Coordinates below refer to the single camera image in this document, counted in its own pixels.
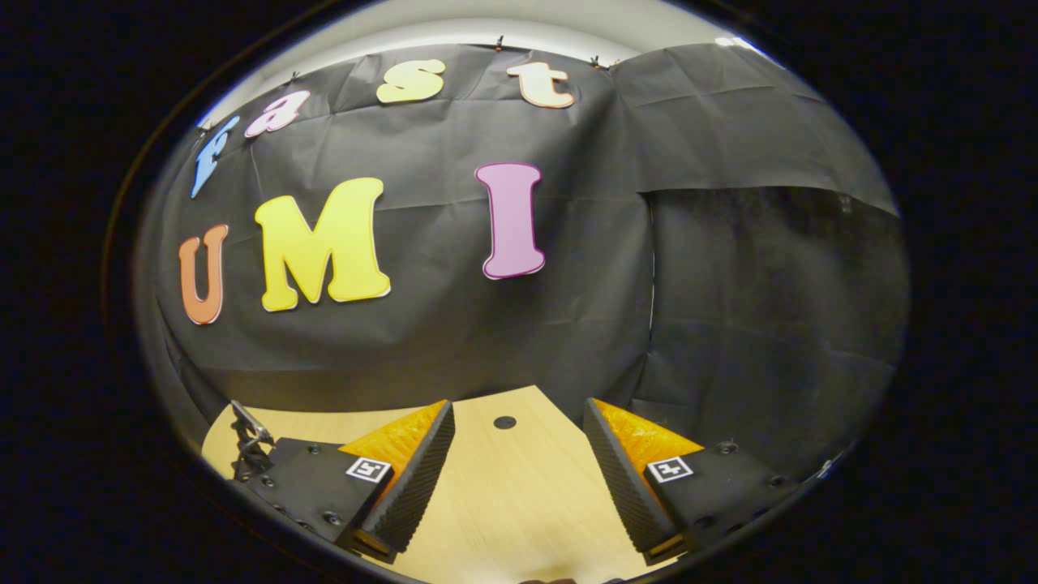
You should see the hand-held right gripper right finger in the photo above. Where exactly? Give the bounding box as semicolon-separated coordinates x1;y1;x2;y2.
584;397;800;566

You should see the black backdrop cloth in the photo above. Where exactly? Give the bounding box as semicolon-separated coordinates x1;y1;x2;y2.
134;42;911;479

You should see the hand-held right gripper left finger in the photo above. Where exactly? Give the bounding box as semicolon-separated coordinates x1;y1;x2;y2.
243;399;457;565

